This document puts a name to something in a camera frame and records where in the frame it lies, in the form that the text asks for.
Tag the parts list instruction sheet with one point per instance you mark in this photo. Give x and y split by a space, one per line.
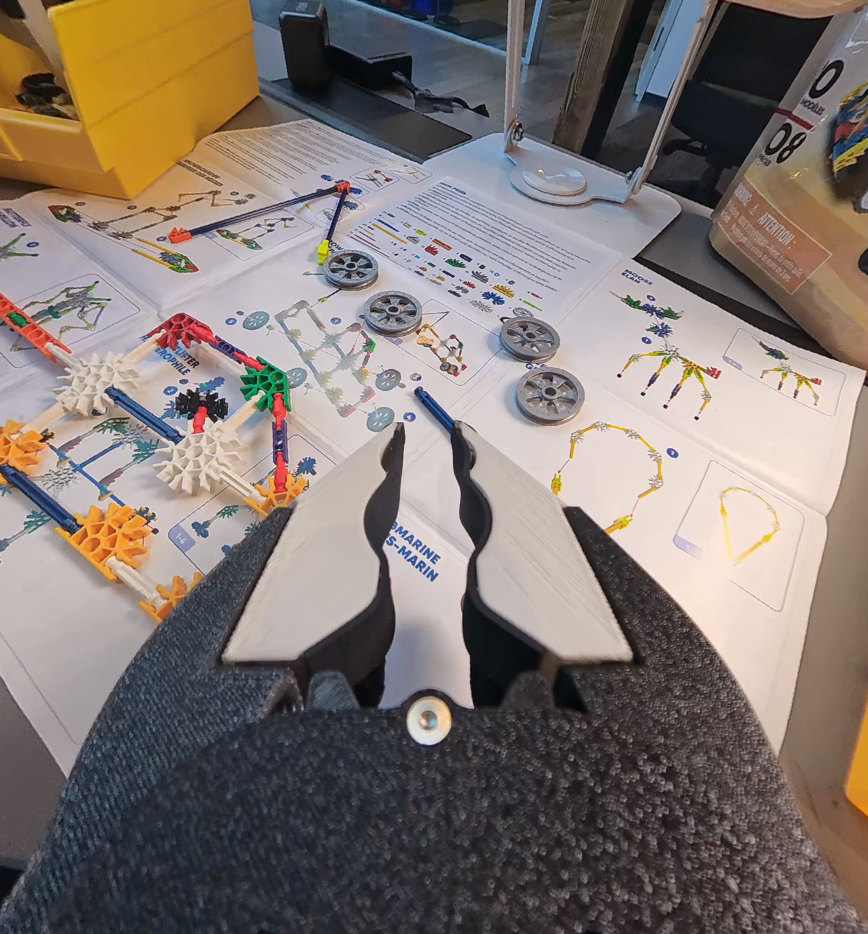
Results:
478 241

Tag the black power adapter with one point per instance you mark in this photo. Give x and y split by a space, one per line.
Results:
306 51

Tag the black power brick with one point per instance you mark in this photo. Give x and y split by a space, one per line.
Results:
368 66

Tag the white document stand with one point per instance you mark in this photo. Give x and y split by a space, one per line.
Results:
594 219

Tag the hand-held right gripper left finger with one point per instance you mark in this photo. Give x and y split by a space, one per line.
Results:
295 584

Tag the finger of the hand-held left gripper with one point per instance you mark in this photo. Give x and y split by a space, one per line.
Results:
33 29

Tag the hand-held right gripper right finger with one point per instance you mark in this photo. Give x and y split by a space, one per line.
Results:
558 584

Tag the black office chair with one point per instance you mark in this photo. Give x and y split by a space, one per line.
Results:
755 73

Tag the blue rods with small connectors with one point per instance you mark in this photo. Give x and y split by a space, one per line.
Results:
259 210

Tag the grey plastic spoked wheel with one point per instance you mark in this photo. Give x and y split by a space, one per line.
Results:
551 394
392 311
529 339
351 267

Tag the colourful rod and connector model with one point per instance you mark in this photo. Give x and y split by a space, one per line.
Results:
101 383

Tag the pile of colourful construction pieces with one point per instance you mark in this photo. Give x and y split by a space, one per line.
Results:
47 99

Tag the large fold-out instruction sheet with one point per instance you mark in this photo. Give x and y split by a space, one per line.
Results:
697 438

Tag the short blue plastic rod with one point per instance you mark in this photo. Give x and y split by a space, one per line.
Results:
434 410

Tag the brown construction set bag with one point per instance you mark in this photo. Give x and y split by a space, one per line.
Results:
784 219

